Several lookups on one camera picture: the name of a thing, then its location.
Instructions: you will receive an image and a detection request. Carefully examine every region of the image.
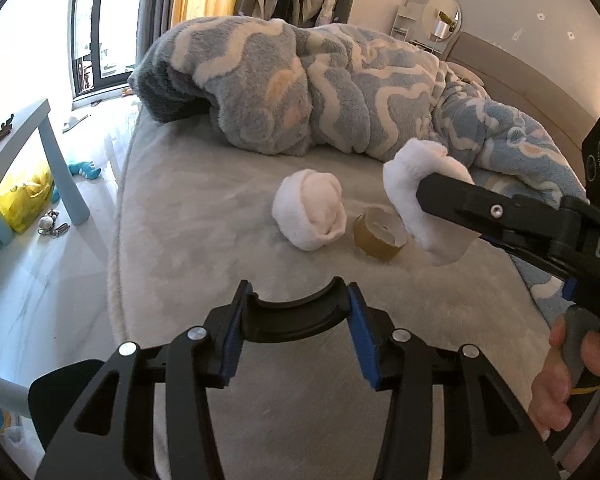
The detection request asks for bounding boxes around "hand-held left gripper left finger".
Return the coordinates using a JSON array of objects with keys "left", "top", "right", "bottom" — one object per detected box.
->
[{"left": 36, "top": 277, "right": 256, "bottom": 480}]

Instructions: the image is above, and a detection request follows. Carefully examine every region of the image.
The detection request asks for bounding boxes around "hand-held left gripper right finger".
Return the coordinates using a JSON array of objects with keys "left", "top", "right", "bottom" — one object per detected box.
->
[{"left": 346, "top": 282, "right": 563, "bottom": 480}]

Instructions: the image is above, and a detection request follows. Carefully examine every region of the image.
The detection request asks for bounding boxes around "plush keychain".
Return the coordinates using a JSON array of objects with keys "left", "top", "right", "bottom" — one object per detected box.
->
[{"left": 37, "top": 208, "right": 71, "bottom": 237}]

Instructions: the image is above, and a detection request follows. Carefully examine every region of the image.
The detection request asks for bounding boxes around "rolled white sock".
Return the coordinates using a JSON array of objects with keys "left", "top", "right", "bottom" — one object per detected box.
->
[{"left": 271, "top": 169, "right": 348, "bottom": 252}]

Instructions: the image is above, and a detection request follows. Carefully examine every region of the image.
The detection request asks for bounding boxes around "blue dinosaur toy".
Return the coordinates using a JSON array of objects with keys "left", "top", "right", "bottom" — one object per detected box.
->
[{"left": 67, "top": 160, "right": 103, "bottom": 181}]

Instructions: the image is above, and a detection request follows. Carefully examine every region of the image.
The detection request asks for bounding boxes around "white sock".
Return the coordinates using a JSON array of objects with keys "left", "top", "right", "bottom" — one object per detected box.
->
[
  {"left": 382, "top": 139, "right": 477, "bottom": 265},
  {"left": 271, "top": 169, "right": 348, "bottom": 252}
]

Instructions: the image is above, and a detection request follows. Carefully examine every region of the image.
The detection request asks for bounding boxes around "black framed glass door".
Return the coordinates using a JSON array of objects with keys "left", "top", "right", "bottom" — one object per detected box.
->
[{"left": 70, "top": 0, "right": 148, "bottom": 99}]

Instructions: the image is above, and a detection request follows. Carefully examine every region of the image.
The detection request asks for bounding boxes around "grey curtain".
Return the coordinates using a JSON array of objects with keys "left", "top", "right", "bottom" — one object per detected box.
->
[{"left": 136, "top": 0, "right": 181, "bottom": 67}]

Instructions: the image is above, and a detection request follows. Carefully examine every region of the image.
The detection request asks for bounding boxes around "person's right hand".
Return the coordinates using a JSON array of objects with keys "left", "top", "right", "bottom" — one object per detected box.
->
[{"left": 530, "top": 317, "right": 600, "bottom": 436}]

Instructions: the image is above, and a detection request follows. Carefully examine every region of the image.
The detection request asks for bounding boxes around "bed with grey cover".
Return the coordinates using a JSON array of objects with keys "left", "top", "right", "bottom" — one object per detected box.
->
[{"left": 105, "top": 60, "right": 571, "bottom": 480}]

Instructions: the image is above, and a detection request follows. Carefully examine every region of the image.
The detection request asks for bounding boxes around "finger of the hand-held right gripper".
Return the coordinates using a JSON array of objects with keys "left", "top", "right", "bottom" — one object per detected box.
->
[
  {"left": 416, "top": 170, "right": 581, "bottom": 246},
  {"left": 480, "top": 234, "right": 577, "bottom": 287}
]

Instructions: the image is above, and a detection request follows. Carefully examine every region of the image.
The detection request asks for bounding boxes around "round mirror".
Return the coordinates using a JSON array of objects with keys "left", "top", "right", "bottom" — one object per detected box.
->
[{"left": 422, "top": 0, "right": 462, "bottom": 41}]

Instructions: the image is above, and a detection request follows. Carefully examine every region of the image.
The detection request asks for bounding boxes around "yellow plastic bag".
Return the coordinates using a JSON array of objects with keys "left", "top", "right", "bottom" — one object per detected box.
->
[{"left": 0, "top": 167, "right": 56, "bottom": 233}]

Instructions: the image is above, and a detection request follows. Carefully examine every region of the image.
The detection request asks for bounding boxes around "light blue table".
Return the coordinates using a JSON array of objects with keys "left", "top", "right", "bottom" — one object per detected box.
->
[{"left": 0, "top": 99, "right": 91, "bottom": 406}]

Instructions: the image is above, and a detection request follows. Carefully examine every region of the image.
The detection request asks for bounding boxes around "beige pillow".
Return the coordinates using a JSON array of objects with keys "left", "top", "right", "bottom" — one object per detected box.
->
[{"left": 442, "top": 60, "right": 486, "bottom": 86}]

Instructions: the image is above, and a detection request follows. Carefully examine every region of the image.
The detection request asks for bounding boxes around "grey bed headboard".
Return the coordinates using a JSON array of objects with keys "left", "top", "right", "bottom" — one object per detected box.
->
[{"left": 440, "top": 32, "right": 600, "bottom": 157}]

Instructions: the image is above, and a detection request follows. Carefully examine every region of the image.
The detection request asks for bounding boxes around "white desk shelf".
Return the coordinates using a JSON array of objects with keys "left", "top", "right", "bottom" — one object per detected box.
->
[{"left": 392, "top": 2, "right": 426, "bottom": 41}]

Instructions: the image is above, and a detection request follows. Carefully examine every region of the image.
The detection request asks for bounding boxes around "blue wave patterned blanket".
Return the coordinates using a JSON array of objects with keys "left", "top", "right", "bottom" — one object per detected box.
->
[{"left": 128, "top": 16, "right": 588, "bottom": 311}]

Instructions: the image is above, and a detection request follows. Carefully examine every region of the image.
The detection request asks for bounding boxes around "white vanity desk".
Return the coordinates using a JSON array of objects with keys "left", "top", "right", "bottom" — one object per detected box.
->
[{"left": 405, "top": 35, "right": 452, "bottom": 57}]

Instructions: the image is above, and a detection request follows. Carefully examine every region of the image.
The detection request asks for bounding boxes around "black ring roll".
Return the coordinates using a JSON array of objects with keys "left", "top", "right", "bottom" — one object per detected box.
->
[{"left": 244, "top": 284, "right": 353, "bottom": 346}]

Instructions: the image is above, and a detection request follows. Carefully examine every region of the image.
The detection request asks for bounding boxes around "brown tape roll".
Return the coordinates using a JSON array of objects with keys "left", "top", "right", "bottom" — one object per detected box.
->
[{"left": 352, "top": 206, "right": 410, "bottom": 262}]

